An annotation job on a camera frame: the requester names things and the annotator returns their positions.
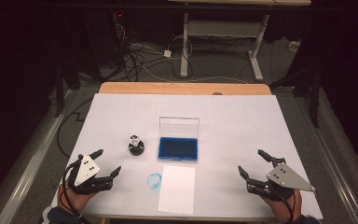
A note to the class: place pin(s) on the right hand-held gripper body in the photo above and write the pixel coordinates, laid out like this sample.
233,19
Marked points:
287,179

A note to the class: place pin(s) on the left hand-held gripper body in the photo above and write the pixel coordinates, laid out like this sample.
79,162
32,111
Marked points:
87,169

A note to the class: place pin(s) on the black round stamp cap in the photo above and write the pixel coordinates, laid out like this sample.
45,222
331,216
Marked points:
136,150

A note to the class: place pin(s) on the blue ink pad clear box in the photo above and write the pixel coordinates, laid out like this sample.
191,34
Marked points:
177,148

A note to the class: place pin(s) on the person's right hand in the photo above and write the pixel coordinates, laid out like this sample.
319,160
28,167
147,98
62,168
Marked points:
284,210

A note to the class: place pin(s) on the person's left hand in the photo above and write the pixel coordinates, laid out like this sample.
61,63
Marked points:
74,202

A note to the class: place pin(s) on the small clear blue lid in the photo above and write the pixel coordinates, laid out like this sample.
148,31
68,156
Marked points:
154,181

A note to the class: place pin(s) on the large white table cover sheet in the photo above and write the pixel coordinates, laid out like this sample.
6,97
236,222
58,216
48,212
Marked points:
230,124

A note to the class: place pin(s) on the small white paper sheet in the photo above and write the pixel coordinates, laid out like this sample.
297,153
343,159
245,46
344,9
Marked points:
176,189

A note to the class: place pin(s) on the black metal stand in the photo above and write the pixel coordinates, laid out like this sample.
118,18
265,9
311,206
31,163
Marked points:
59,93
315,99

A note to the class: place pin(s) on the wooden table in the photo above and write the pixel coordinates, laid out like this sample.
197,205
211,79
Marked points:
183,88

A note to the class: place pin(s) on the white power strip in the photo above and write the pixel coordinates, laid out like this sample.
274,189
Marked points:
294,46

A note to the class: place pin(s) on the black equipment with red light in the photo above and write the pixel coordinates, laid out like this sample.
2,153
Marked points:
118,34

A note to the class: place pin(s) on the white power adapter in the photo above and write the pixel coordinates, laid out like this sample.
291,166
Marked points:
167,53

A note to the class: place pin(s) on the grey metal floor rail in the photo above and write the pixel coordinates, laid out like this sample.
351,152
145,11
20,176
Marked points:
332,161
37,149

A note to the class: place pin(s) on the white metal desk frame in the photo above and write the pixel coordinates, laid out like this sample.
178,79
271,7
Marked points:
223,28

